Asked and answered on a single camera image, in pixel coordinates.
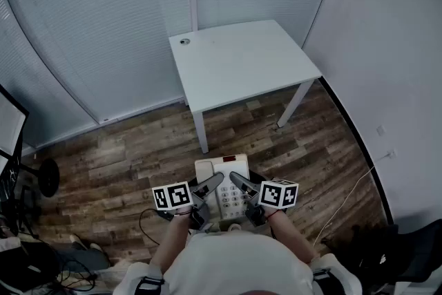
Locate black chair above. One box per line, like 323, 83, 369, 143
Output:
348, 219, 442, 295

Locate black shoulder strap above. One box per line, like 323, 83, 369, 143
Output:
312, 267, 338, 295
137, 275, 165, 295

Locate black bag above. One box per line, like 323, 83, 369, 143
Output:
15, 240, 60, 287

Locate white desk telephone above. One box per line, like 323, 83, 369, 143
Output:
194, 154, 251, 232

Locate black baseboard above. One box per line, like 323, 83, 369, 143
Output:
318, 76, 395, 226

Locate black cable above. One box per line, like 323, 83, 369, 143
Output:
138, 209, 162, 247

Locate person's white shirt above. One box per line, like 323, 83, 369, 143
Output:
113, 230, 363, 295

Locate white table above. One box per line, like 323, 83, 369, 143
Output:
168, 19, 323, 154

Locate wide white window blind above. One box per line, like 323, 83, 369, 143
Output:
5, 0, 194, 124

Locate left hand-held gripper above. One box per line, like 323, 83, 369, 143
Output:
152, 171, 226, 233

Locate black framed monitor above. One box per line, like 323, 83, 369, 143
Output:
0, 84, 30, 160

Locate tangled black cables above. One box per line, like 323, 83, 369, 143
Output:
55, 258, 99, 292

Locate black round stand base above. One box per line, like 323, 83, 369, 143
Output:
39, 158, 61, 198

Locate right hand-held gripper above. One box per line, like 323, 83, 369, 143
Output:
229, 171, 299, 227

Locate person's left forearm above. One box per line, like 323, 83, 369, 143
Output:
151, 213, 191, 270

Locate white floor cable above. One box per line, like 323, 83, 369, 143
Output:
312, 165, 376, 247

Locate person's right forearm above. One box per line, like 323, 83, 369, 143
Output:
267, 209, 317, 264

